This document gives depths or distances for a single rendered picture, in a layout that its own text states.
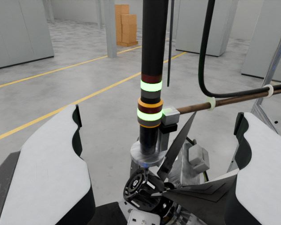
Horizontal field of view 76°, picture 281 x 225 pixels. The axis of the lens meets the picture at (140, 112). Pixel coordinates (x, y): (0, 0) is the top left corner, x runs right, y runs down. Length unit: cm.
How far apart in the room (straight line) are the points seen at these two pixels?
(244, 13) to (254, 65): 690
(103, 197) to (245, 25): 1164
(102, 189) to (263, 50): 501
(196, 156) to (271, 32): 506
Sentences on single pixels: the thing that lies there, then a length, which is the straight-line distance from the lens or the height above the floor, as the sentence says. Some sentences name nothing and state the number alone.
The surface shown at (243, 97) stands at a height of 155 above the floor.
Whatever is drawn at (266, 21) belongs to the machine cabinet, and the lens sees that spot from 568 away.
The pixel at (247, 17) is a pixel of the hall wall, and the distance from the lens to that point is 1244.
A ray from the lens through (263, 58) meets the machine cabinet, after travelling 579.
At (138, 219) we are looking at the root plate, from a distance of 61.
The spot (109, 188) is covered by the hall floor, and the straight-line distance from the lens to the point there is 213.
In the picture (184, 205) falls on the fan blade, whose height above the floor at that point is 138.
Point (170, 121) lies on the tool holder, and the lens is 33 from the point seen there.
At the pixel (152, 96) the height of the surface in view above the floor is 159.
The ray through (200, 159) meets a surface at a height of 116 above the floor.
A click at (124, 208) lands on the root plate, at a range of 71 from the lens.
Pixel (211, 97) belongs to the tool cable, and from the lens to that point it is 38.
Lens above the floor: 172
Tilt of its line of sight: 32 degrees down
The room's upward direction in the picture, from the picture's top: 1 degrees clockwise
